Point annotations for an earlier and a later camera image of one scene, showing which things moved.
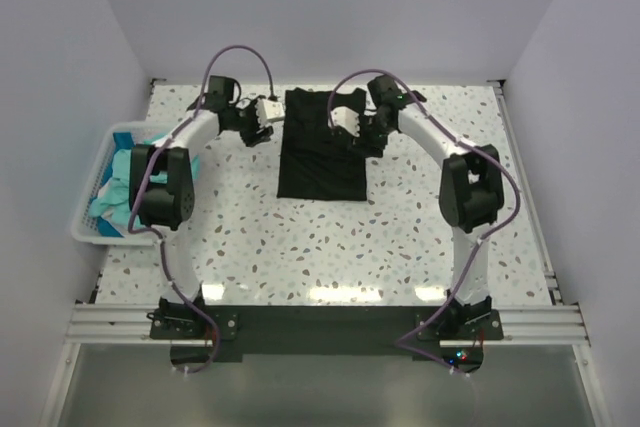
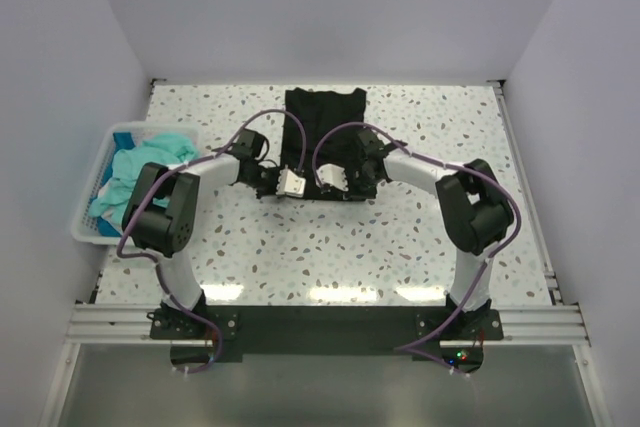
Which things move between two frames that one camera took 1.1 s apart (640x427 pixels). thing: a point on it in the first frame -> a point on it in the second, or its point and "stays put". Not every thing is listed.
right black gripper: [369, 148] -> [352, 193]
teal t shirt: [115, 195] stays put
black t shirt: [317, 162] stays put
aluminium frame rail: [92, 323] stays put
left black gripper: [258, 134] -> [272, 191]
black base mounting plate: [240, 331] stays put
